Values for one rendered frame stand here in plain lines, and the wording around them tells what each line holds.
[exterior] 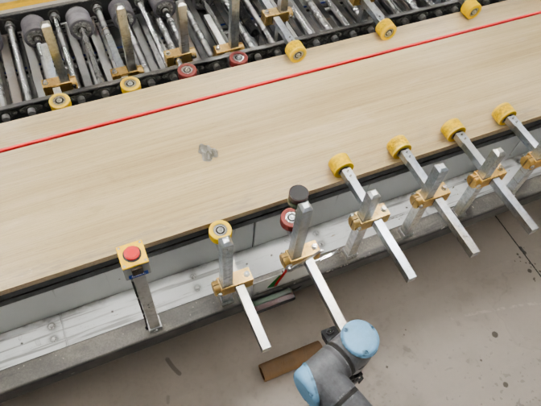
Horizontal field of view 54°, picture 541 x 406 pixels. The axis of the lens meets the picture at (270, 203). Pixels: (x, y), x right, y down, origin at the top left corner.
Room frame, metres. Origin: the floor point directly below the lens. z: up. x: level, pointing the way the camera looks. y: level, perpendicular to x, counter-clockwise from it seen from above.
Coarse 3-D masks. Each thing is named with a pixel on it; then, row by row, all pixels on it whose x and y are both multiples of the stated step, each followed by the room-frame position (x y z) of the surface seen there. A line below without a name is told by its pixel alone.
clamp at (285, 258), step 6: (306, 246) 0.90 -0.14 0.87; (318, 246) 0.90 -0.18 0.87; (282, 252) 0.87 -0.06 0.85; (288, 252) 0.86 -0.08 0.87; (306, 252) 0.87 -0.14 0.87; (312, 252) 0.88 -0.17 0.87; (282, 258) 0.84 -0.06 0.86; (288, 258) 0.84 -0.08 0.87; (300, 258) 0.85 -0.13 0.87; (282, 264) 0.84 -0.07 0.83; (288, 264) 0.83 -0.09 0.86; (294, 264) 0.84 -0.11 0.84
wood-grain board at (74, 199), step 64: (512, 0) 2.42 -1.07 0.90; (256, 64) 1.73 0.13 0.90; (320, 64) 1.78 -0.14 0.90; (384, 64) 1.83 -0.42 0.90; (448, 64) 1.88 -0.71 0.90; (512, 64) 1.94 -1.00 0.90; (0, 128) 1.21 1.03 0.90; (64, 128) 1.25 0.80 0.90; (128, 128) 1.29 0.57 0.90; (192, 128) 1.33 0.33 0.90; (256, 128) 1.37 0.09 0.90; (320, 128) 1.42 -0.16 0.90; (384, 128) 1.46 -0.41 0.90; (0, 192) 0.94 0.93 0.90; (64, 192) 0.97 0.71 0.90; (128, 192) 1.01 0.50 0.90; (192, 192) 1.04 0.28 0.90; (256, 192) 1.08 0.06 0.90; (0, 256) 0.70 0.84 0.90; (64, 256) 0.73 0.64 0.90
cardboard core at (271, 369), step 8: (312, 344) 0.83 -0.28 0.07; (320, 344) 0.84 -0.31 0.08; (296, 352) 0.79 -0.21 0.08; (304, 352) 0.79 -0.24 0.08; (312, 352) 0.79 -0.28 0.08; (272, 360) 0.74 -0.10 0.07; (280, 360) 0.74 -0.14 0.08; (288, 360) 0.74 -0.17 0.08; (296, 360) 0.75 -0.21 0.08; (304, 360) 0.76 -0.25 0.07; (264, 368) 0.69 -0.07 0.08; (272, 368) 0.70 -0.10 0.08; (280, 368) 0.70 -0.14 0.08; (288, 368) 0.71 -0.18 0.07; (296, 368) 0.72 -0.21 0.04; (264, 376) 0.66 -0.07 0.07; (272, 376) 0.67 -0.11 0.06
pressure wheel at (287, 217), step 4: (288, 208) 1.02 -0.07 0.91; (284, 212) 1.00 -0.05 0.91; (288, 212) 1.01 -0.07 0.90; (292, 212) 1.01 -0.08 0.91; (284, 216) 0.99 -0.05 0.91; (288, 216) 0.99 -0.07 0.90; (292, 216) 0.99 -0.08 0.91; (280, 220) 0.97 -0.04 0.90; (284, 220) 0.97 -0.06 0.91; (288, 220) 0.97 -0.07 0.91; (292, 220) 0.98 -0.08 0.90; (280, 224) 0.97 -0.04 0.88; (284, 224) 0.95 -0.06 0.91; (288, 224) 0.95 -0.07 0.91; (292, 224) 0.96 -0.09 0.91; (284, 228) 0.95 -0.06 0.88; (288, 228) 0.95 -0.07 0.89; (292, 228) 0.95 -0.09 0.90
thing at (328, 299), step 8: (288, 232) 0.96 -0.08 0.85; (304, 264) 0.84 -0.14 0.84; (312, 264) 0.84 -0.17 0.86; (312, 272) 0.81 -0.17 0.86; (312, 280) 0.79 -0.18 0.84; (320, 280) 0.78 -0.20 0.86; (320, 288) 0.75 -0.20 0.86; (320, 296) 0.73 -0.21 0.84; (328, 296) 0.73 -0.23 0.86; (328, 304) 0.70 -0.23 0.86; (336, 304) 0.70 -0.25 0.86; (328, 312) 0.68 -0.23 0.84; (336, 312) 0.68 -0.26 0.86; (336, 320) 0.65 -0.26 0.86; (344, 320) 0.65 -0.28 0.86
